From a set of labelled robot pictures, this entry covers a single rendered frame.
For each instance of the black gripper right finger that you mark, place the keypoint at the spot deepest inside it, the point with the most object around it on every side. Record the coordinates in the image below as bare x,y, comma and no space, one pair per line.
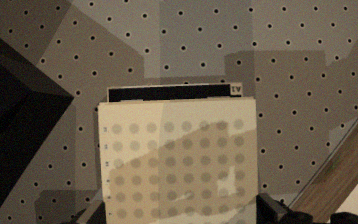
268,211

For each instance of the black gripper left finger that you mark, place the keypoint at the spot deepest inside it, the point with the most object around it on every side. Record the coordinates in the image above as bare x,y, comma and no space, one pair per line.
94,214

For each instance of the grey flat base plate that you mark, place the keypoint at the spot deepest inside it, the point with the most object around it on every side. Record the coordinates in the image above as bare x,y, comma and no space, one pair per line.
297,58

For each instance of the black thermal cycler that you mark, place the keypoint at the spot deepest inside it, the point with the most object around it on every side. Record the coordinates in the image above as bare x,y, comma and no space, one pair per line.
31,104

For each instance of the beige pcr plate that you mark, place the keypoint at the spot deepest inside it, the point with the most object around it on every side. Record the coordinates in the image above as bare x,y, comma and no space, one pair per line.
186,161

